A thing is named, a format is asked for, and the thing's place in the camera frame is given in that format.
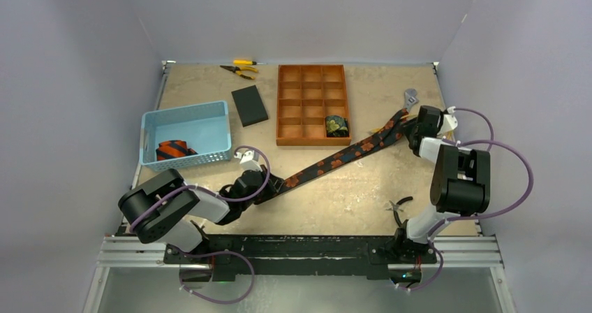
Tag black foam block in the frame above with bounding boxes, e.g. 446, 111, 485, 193
231, 85, 269, 127

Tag red handled adjustable wrench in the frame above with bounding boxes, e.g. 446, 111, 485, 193
404, 88, 419, 112

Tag aluminium frame rail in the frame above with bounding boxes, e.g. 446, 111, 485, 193
97, 236, 502, 270

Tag yellow handled screwdriver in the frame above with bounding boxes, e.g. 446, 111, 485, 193
233, 59, 266, 66

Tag black handled pliers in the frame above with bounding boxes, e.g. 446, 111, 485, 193
387, 196, 414, 228

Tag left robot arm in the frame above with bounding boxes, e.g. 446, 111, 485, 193
118, 165, 284, 263

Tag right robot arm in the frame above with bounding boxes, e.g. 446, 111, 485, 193
392, 105, 490, 262

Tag rolled yellow floral tie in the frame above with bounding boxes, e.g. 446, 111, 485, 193
325, 115, 350, 138

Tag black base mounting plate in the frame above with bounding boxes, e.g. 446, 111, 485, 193
164, 234, 437, 282

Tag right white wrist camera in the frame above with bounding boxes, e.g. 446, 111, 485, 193
438, 106, 458, 136

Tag dark orange floral tie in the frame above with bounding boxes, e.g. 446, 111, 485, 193
277, 108, 415, 196

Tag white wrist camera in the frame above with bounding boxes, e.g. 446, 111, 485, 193
235, 150, 262, 172
438, 106, 458, 136

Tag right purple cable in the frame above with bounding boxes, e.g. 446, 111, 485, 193
395, 107, 535, 293

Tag light blue plastic basket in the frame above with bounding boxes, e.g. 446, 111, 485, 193
139, 101, 232, 171

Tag yellow handled pliers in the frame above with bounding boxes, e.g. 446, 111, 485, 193
220, 65, 259, 80

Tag orange wooden compartment tray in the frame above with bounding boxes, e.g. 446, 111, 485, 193
276, 64, 352, 147

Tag orange navy striped tie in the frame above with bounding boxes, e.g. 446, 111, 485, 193
156, 140, 198, 161

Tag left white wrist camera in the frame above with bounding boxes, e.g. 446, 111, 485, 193
235, 150, 262, 172

